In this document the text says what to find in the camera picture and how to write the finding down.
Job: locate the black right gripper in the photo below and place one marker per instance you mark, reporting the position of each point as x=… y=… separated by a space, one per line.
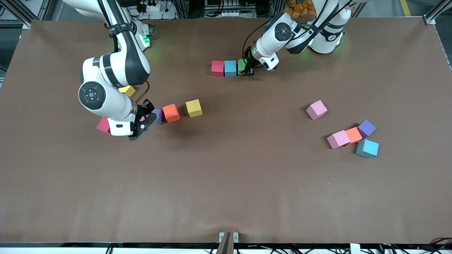
x=145 y=107

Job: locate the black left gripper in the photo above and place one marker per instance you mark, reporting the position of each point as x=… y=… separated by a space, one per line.
x=249 y=58

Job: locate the pink foam cube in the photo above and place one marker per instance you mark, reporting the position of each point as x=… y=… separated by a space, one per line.
x=338 y=139
x=143 y=118
x=316 y=109

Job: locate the green foam cube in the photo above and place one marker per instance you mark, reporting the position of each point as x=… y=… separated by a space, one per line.
x=241 y=66

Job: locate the blue foam cube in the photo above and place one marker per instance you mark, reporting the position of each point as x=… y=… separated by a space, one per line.
x=230 y=68
x=367 y=148

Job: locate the red foam cube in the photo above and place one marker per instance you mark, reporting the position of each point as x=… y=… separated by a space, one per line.
x=103 y=126
x=218 y=68

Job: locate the yellow foam cube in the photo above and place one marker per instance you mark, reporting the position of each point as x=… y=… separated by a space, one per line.
x=194 y=107
x=129 y=91

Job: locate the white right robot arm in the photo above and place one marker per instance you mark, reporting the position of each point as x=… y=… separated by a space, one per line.
x=123 y=67

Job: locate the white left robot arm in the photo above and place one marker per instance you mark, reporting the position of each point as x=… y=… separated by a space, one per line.
x=282 y=31

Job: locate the purple foam cube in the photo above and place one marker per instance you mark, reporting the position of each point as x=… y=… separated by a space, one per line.
x=159 y=116
x=366 y=127

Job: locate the orange foam cube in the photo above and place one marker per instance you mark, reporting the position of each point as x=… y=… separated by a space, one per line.
x=354 y=134
x=171 y=113

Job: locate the small white power strip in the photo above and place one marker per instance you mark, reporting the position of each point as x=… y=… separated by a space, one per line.
x=231 y=14

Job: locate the bag of orange items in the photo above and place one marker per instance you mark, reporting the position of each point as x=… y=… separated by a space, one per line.
x=300 y=7

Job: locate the white power strip with plugs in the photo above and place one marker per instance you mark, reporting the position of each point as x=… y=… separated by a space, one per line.
x=153 y=7

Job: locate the metal table edge bracket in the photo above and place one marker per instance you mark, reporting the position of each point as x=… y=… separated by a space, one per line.
x=221 y=236

